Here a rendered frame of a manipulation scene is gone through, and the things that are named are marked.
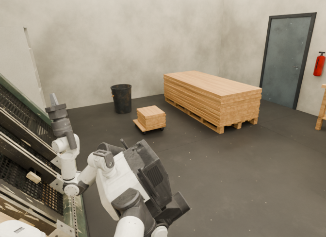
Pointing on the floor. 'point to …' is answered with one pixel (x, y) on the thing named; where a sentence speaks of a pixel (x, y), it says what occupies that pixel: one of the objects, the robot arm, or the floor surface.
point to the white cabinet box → (20, 63)
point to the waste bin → (122, 97)
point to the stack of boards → (213, 99)
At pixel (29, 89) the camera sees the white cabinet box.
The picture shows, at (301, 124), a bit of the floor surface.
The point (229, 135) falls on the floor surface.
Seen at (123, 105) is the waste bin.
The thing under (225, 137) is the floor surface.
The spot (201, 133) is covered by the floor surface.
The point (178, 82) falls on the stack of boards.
